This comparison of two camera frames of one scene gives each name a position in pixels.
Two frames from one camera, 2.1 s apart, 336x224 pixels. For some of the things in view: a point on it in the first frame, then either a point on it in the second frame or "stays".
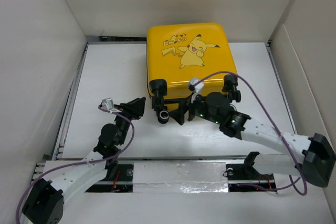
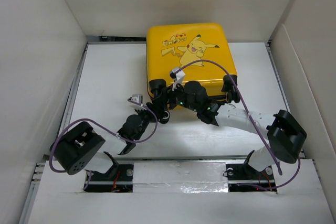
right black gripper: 178,113 -> 170,95
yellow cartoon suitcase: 177,53 stays
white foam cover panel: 179,177 stays
